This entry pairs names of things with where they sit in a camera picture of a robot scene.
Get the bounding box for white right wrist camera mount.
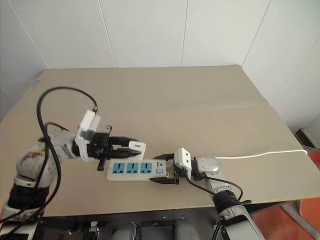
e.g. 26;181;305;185
173;147;194;180

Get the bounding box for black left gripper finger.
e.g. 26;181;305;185
110;135;139;147
110;147;141;159

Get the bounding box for white charger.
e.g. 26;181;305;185
127;140;147;160

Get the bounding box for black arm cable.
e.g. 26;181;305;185
181;168;253;240
0;86;99;227

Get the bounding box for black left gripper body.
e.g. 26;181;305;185
87;124;114;172

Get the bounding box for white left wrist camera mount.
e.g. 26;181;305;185
74;109;103;161

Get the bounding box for white power strip cord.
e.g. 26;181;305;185
214;148;309;160

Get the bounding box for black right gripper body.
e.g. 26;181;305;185
171;163;188;180

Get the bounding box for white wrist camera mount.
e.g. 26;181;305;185
173;147;194;180
74;109;103;161

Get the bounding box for white power strip blue sockets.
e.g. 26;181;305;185
106;159;169;183

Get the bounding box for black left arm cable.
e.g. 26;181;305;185
0;86;99;227

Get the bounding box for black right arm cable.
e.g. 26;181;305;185
181;168;253;240

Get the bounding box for grey rounded shape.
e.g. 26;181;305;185
111;221;142;240
173;219;201;240

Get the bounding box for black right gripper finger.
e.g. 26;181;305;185
149;176;181;186
152;151;176;161

